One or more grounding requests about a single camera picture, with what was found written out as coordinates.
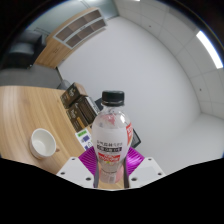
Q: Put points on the wooden shelf cabinet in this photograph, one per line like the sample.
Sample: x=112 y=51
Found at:
x=63 y=43

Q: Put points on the small dark brown box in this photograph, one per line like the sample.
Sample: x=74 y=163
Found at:
x=72 y=95

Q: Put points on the clear black-capped drink bottle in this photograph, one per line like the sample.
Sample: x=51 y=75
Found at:
x=111 y=133

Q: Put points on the long ceiling light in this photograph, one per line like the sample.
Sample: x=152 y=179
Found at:
x=210 y=49

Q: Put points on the black leather armchair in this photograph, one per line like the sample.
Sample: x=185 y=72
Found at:
x=23 y=48

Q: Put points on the large dark brown box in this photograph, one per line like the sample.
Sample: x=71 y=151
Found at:
x=81 y=115

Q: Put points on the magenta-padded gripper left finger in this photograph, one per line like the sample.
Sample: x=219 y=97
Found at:
x=75 y=170

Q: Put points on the white and green leaflet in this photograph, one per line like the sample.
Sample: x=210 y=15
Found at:
x=84 y=138

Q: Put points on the white mug with orange print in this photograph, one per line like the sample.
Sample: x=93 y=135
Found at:
x=42 y=144

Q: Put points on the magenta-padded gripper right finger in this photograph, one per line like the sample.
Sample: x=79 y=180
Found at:
x=146 y=170

